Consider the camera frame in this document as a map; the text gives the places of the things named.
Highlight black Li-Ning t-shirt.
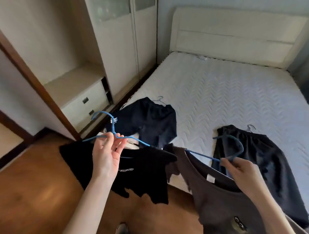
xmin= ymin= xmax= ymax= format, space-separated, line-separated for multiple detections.
xmin=59 ymin=141 xmax=178 ymax=205

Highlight person's right forearm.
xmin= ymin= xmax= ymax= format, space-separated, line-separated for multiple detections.
xmin=244 ymin=185 xmax=296 ymax=234

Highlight person's left forearm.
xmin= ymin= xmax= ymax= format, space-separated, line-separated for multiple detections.
xmin=62 ymin=175 xmax=116 ymax=234

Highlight navy shorts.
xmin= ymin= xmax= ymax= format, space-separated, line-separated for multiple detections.
xmin=110 ymin=97 xmax=177 ymax=148

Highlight person's left hand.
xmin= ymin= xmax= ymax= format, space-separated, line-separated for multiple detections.
xmin=91 ymin=132 xmax=128 ymax=180

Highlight white headboard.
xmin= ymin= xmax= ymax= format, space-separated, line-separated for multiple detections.
xmin=169 ymin=6 xmax=309 ymax=70

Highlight dark grey shoe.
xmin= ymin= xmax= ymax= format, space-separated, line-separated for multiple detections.
xmin=116 ymin=222 xmax=129 ymax=234

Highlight dark grey pants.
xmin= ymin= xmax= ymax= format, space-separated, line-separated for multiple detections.
xmin=211 ymin=124 xmax=309 ymax=228

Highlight brown wooden door frame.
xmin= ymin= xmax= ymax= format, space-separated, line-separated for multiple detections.
xmin=0 ymin=110 xmax=34 ymax=148

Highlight white quilted mattress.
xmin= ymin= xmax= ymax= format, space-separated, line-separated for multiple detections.
xmin=96 ymin=51 xmax=309 ymax=234

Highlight grey owl t-shirt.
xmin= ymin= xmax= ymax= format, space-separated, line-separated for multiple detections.
xmin=164 ymin=143 xmax=288 ymax=234

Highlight wardrobe sliding door floral glass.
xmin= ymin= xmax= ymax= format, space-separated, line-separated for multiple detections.
xmin=131 ymin=0 xmax=159 ymax=79
xmin=84 ymin=0 xmax=140 ymax=103

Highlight white wooden wardrobe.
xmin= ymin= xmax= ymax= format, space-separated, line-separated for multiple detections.
xmin=0 ymin=0 xmax=159 ymax=141

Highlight person's right hand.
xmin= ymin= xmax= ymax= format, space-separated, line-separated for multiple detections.
xmin=220 ymin=157 xmax=266 ymax=196

